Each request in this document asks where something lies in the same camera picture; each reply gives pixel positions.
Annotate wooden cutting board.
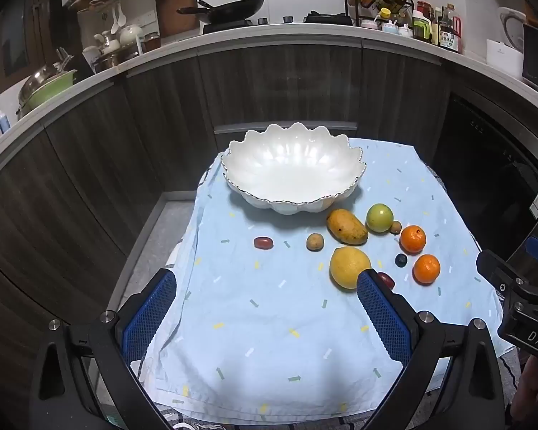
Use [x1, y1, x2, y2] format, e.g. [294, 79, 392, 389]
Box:
[155, 0, 198, 37]

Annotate black gas stove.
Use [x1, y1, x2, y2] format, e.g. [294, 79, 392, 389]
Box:
[202, 13, 355, 34]

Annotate black wok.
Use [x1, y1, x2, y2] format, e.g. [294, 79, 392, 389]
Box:
[176, 0, 265, 25]

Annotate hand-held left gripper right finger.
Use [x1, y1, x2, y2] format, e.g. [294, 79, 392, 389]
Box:
[356, 268, 509, 430]

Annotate yellow lemon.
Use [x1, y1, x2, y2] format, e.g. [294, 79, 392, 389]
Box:
[329, 246, 372, 290]

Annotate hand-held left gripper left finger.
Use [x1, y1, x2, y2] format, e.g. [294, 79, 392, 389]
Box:
[29, 268, 178, 430]

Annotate steel pot lid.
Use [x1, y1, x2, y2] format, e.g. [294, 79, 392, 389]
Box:
[18, 65, 62, 105]

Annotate yellow mango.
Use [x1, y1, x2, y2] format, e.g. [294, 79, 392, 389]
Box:
[326, 209, 369, 247]

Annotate white hanging spoons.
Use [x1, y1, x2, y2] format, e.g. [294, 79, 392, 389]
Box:
[110, 2, 127, 35]

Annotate green pot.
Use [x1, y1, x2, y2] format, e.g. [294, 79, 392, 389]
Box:
[17, 69, 78, 118]

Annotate steel pot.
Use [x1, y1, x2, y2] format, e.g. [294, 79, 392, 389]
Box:
[92, 50, 141, 73]

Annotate white teapot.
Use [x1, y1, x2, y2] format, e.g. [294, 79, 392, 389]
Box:
[118, 24, 143, 46]

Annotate green apple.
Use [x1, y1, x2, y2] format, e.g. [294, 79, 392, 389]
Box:
[366, 203, 394, 234]

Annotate light blue patterned tablecloth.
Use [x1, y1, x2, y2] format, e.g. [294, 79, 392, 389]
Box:
[141, 137, 515, 419]

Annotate person's right hand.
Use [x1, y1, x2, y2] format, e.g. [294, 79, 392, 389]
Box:
[510, 357, 538, 422]

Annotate orange tangerine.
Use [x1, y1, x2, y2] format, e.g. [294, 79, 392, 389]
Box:
[400, 225, 426, 254]
[413, 254, 441, 285]

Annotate dark wood kitchen cabinet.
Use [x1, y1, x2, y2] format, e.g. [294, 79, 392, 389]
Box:
[0, 38, 453, 339]

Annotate white scalloped bowl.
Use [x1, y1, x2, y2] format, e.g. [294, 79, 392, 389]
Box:
[221, 122, 367, 214]

